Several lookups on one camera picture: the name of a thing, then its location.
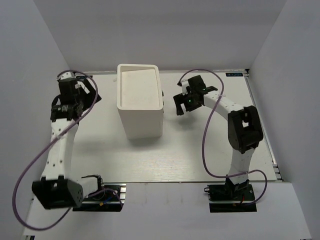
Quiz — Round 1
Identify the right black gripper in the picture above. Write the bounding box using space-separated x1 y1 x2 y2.
173 90 202 116

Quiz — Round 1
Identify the white drawer cabinet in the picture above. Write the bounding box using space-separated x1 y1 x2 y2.
116 63 164 140

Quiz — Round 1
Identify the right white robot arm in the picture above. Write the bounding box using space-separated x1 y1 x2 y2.
173 75 264 200

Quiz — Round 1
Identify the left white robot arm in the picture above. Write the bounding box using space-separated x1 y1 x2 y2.
31 71 106 210

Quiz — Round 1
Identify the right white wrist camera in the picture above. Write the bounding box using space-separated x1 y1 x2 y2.
177 79 191 96

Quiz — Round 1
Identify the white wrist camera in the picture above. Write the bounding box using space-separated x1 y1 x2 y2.
177 79 191 96
56 71 76 82

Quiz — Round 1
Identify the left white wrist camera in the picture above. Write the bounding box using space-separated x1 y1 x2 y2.
56 71 76 82

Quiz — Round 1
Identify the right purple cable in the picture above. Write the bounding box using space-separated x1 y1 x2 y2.
178 68 268 206

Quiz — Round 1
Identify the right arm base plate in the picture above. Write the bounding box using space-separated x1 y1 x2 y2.
203 184 257 213

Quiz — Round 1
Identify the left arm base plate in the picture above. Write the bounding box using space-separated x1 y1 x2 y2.
72 183 127 213

